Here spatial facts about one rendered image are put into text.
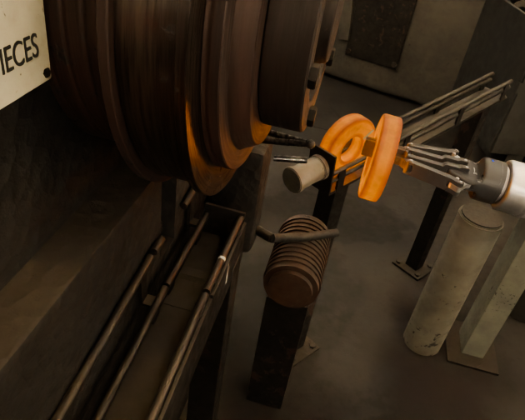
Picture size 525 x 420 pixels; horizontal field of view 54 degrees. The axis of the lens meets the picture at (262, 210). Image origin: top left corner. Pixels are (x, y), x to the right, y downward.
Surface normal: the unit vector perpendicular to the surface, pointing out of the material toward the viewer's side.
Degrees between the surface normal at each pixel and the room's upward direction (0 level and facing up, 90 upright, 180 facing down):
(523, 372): 0
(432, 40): 90
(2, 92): 90
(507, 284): 90
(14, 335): 0
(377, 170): 78
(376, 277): 0
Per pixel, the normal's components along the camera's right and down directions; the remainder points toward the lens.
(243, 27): 0.23, 0.55
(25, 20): 0.96, 0.25
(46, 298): 0.14, -0.80
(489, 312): -0.23, 0.55
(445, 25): -0.46, 0.48
